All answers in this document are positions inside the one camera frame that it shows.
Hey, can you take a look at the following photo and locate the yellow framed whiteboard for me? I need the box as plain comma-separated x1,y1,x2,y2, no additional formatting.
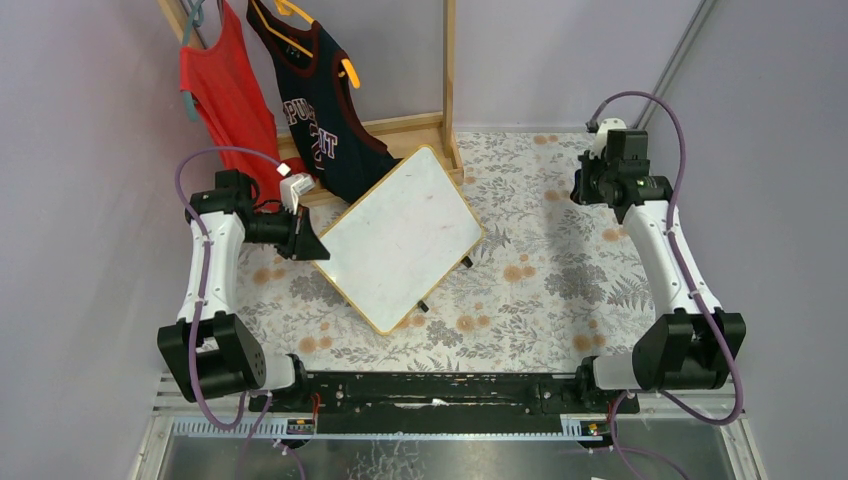
314,145,484,335

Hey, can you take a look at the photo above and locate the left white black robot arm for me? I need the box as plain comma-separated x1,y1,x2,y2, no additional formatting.
157,170,330,402

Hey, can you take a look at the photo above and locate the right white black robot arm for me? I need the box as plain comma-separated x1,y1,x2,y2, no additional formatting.
572,119,747,391

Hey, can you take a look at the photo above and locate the navy basketball jersey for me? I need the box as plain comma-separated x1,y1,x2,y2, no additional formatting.
246,1,398,204

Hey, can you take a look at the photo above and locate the floral table mat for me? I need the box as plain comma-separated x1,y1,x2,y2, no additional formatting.
237,132,654,372

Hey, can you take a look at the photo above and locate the wooden clothes rack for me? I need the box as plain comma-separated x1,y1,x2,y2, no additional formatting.
157,0,464,207

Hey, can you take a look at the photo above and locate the red sleeveless shirt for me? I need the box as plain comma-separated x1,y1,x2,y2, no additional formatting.
179,1,308,210

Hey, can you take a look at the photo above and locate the yellow clothes hanger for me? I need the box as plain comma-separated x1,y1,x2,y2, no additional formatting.
250,0,362,90

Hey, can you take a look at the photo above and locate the grey blue clothes hanger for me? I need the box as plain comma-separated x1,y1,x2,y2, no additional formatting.
180,0,208,123

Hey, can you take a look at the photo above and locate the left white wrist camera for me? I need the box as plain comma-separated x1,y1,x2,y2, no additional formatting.
276,163,315,214

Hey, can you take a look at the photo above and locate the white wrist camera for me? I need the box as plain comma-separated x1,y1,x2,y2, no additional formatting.
587,117,628,160
276,163,315,214

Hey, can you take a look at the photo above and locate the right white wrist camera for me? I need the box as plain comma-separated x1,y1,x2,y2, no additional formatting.
587,117,628,160

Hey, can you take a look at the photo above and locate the whiteboard wire stand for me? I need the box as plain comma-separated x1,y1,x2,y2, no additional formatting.
417,255,474,313

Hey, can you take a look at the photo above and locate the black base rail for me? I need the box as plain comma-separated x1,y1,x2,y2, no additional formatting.
270,371,619,437

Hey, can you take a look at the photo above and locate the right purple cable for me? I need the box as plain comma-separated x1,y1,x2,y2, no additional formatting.
585,90,746,480

